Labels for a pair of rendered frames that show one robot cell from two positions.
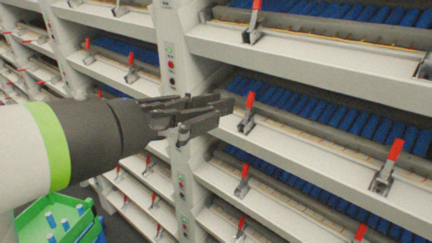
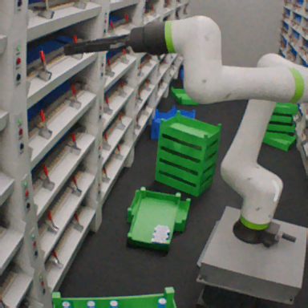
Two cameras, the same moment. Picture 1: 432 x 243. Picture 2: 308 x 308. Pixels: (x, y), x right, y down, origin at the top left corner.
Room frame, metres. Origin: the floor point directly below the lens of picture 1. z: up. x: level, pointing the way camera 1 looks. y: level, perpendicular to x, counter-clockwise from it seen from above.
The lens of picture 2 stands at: (0.77, 1.02, 1.27)
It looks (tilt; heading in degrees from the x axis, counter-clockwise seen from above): 28 degrees down; 238
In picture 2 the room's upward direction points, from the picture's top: 5 degrees clockwise
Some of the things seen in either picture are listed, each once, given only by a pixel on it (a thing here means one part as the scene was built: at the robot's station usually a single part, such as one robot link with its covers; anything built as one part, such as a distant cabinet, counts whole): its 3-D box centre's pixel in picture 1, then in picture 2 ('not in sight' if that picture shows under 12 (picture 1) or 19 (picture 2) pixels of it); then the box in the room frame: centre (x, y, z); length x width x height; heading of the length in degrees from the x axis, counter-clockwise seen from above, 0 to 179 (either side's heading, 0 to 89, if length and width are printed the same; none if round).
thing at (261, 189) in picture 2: not in sight; (259, 196); (-0.17, 0.26, 0.53); 0.16 x 0.13 x 0.19; 88
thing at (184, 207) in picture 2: not in sight; (159, 210); (-0.18, -0.39, 0.04); 0.30 x 0.20 x 0.08; 139
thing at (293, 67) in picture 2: not in sight; (299, 84); (-0.23, 0.28, 0.96); 0.18 x 0.13 x 0.12; 178
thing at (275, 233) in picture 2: not in sight; (265, 230); (-0.19, 0.32, 0.40); 0.26 x 0.15 x 0.06; 120
